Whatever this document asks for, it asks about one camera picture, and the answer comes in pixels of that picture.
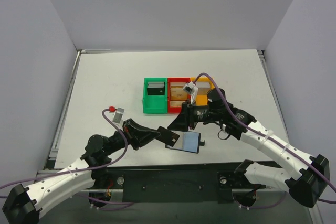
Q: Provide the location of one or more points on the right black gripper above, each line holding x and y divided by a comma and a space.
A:
189, 115

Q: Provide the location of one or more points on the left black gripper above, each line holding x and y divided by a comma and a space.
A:
130, 133

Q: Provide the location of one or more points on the dark grey credit card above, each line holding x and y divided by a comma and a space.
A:
167, 137

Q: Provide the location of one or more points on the blue credit card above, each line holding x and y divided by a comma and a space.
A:
190, 142

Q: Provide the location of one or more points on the black leather card holder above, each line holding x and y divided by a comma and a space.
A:
178, 145

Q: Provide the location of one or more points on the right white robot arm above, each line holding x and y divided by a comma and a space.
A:
300, 174

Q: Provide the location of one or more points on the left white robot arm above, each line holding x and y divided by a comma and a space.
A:
27, 204

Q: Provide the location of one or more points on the black card stack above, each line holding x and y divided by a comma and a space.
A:
155, 88

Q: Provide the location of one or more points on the red plastic bin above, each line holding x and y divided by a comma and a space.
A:
170, 80

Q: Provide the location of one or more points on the green plastic bin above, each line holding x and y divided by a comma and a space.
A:
154, 104

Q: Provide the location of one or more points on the orange plastic bin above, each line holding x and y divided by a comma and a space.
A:
202, 100

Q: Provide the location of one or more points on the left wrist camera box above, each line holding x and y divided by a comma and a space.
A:
117, 117

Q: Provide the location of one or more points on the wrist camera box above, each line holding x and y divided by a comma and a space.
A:
117, 117
192, 89

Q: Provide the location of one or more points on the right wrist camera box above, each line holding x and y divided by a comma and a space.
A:
192, 89

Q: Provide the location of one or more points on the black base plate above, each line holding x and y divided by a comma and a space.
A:
172, 184

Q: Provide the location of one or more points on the aluminium frame rail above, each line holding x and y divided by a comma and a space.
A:
52, 156

